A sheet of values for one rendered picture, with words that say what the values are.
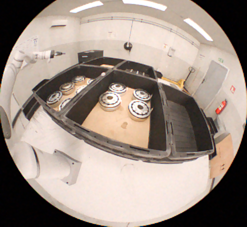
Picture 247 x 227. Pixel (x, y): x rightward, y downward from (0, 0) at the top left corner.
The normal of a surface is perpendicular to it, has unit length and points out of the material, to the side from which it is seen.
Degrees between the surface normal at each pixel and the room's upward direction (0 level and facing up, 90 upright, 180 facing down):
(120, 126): 0
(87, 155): 0
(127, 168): 0
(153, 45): 90
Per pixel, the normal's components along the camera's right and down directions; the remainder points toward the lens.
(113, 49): -0.18, 0.68
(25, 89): 0.97, 0.23
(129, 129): 0.14, -0.70
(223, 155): -0.92, -0.37
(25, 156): 0.41, -0.78
